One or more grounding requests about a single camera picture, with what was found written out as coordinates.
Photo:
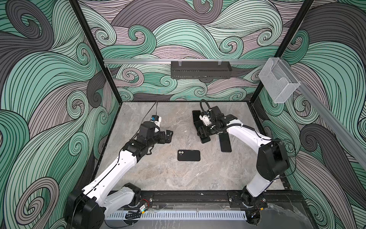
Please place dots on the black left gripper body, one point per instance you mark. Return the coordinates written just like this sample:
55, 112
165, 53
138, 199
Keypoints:
161, 140

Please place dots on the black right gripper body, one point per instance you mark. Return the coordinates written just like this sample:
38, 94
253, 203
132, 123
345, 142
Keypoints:
209, 130

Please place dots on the black phone case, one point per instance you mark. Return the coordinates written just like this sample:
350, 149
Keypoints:
188, 155

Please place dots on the black phone ribbed back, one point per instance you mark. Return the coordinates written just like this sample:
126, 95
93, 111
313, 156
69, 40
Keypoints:
196, 118

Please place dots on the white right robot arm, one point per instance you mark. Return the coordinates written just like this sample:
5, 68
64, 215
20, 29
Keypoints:
272, 159

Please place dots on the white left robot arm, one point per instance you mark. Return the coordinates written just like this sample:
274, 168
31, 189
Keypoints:
88, 207

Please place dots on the black phone glossy screen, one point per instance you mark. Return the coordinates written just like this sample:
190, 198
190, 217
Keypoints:
203, 135

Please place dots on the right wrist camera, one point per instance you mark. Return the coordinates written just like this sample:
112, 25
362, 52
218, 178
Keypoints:
211, 116

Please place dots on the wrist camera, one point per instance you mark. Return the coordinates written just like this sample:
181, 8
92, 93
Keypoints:
152, 126
211, 116

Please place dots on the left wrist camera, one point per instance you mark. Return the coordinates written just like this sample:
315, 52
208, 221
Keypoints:
152, 126

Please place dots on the black wall tray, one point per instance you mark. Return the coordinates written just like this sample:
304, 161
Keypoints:
201, 70

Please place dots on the clear plastic wall bin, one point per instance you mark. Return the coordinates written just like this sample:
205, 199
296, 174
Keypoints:
279, 80

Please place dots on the aluminium back wall rail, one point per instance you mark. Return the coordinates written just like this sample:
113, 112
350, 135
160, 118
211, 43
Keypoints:
146, 61

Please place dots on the aluminium wall rail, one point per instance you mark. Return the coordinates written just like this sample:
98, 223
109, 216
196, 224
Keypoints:
146, 61
322, 98

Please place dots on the white slotted cable duct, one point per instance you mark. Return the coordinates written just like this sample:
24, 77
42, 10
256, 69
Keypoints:
193, 215

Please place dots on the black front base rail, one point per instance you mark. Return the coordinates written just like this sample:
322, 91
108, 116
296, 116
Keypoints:
221, 198

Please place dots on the aluminium right wall rail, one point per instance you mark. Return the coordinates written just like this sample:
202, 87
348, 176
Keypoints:
322, 98

